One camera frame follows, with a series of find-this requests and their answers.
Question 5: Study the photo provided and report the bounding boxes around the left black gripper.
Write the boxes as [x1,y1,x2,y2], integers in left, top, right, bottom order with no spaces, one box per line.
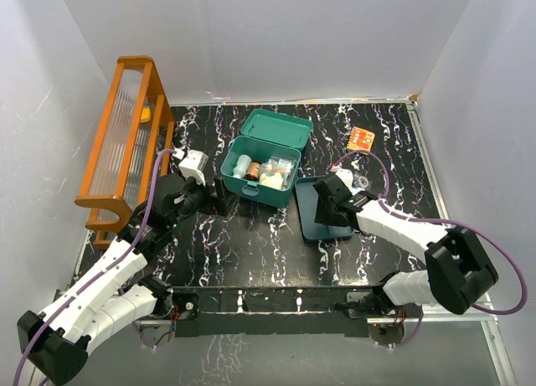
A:
[168,172,239,229]

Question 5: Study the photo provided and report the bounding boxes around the dark blue divided tray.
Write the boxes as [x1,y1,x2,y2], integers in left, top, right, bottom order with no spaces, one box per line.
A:
[294,177,353,243]

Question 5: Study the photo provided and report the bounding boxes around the amber bottle orange label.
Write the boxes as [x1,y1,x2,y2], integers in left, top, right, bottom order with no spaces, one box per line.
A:
[245,161,262,182]

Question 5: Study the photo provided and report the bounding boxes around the white plastic medicine bottle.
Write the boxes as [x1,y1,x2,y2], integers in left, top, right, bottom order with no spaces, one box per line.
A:
[233,154,251,178]

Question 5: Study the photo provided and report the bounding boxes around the green medicine box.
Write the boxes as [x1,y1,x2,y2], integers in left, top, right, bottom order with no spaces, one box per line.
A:
[220,109,312,208]

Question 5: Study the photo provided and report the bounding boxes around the clear bag cotton balls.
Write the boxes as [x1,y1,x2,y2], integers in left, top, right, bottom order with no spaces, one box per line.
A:
[260,171,289,191]

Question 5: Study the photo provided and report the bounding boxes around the small clear plastic packet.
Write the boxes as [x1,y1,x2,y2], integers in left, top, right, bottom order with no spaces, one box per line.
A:
[265,157,296,175]

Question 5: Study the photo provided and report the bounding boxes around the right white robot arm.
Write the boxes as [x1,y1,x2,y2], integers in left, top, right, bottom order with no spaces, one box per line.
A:
[313,174,498,317]

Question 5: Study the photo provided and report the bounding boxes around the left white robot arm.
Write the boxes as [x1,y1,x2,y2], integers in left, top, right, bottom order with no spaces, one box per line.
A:
[17,174,232,385]

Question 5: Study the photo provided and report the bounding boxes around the orange patterned card packet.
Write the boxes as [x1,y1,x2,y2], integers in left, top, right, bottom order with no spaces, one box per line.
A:
[346,126,375,152]

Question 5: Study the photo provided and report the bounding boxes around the orange wooden rack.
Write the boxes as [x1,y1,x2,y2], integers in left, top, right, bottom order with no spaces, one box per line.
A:
[75,56,174,250]

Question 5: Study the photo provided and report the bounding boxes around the yellow item on rack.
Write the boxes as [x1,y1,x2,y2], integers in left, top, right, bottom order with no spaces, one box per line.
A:
[140,106,152,124]

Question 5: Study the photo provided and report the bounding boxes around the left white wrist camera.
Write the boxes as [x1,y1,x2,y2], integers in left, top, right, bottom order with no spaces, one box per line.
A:
[172,148,208,186]

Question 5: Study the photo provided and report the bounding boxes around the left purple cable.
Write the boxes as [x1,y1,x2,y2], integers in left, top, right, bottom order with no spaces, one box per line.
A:
[12,149,181,386]

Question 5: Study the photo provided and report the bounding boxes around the black front mounting rail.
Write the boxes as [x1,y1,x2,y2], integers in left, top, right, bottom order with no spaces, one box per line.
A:
[167,285,424,339]

